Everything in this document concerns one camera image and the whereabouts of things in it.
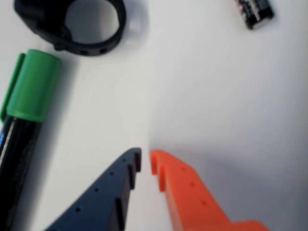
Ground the black marker with green cap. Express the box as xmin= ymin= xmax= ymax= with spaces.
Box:
xmin=0 ymin=49 xmax=62 ymax=231

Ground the black cylindrical battery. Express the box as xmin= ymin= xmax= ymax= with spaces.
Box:
xmin=234 ymin=0 xmax=275 ymax=30

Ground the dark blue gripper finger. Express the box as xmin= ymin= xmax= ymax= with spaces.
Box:
xmin=44 ymin=147 xmax=142 ymax=231

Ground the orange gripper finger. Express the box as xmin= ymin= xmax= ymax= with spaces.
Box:
xmin=149 ymin=149 xmax=270 ymax=231

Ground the black plastic ring clamp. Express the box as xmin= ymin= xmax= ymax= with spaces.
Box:
xmin=13 ymin=0 xmax=127 ymax=56

